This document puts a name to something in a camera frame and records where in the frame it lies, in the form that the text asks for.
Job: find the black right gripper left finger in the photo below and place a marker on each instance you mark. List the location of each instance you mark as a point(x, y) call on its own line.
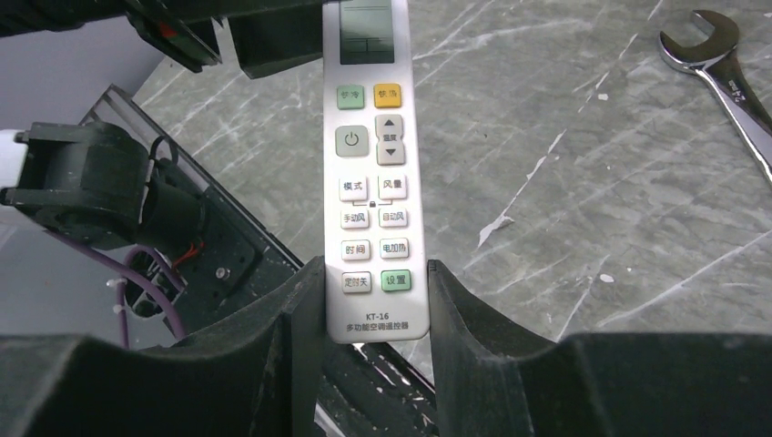
point(254, 373)

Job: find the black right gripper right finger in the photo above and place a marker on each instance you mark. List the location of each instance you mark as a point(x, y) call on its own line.
point(493, 377)

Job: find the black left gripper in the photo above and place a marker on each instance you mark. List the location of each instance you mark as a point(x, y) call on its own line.
point(269, 37)

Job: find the white air conditioner remote control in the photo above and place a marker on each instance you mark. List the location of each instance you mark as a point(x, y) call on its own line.
point(376, 268)

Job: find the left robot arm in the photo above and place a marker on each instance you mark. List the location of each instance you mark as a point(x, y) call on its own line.
point(93, 185)

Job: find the silver combination wrench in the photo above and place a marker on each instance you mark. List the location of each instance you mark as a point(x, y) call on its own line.
point(715, 62)

